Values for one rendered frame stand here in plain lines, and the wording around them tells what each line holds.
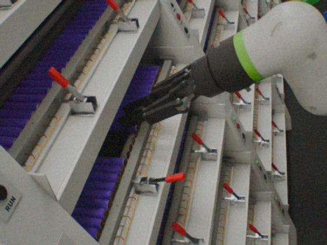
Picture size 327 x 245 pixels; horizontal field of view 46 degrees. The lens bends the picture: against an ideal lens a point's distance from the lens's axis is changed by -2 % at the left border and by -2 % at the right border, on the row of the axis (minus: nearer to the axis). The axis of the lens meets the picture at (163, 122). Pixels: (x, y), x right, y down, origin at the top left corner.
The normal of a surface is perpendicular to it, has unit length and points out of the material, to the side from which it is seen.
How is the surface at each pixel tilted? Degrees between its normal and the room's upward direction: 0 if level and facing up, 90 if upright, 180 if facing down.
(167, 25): 90
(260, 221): 22
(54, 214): 90
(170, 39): 90
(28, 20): 112
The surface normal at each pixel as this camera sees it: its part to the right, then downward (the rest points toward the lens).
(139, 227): -0.13, -0.76
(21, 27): 0.97, 0.04
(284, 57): -0.38, 0.72
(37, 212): 0.85, -0.25
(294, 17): -0.21, -0.26
